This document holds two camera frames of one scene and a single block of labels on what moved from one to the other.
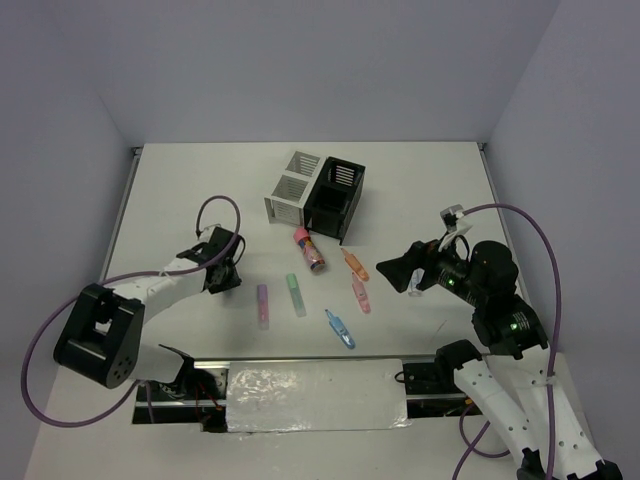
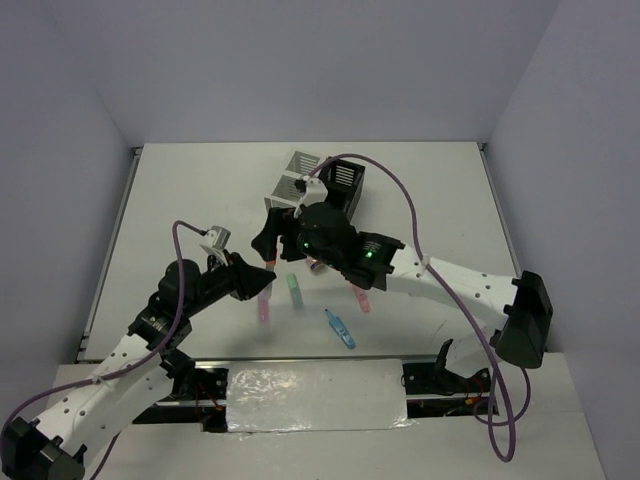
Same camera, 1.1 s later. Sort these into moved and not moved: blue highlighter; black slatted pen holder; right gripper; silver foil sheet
Moved: right gripper
Not moved: blue highlighter; black slatted pen holder; silver foil sheet
